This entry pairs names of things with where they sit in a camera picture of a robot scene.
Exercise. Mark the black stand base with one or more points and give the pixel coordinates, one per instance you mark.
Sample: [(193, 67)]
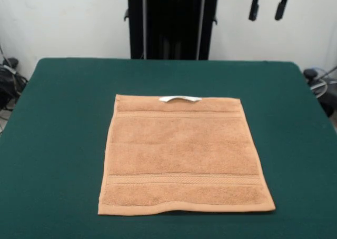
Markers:
[(322, 91), (9, 78)]

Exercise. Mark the dark green table cloth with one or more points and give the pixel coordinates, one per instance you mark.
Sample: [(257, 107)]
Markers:
[(52, 144)]

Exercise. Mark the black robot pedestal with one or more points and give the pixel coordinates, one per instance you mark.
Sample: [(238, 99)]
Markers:
[(171, 23)]

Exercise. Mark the tan terry towel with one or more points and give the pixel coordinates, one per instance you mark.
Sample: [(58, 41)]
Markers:
[(181, 149)]

